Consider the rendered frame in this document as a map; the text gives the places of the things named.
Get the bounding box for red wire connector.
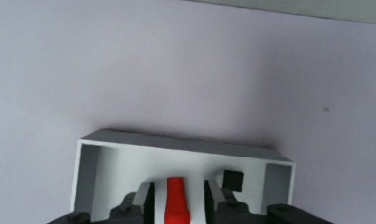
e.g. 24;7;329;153
163;177;190;224

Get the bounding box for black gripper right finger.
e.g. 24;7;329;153
204;180;334;224

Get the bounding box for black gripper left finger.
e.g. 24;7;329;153
47;182;155;224

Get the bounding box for grey open metal box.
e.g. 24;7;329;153
70;129;296;224

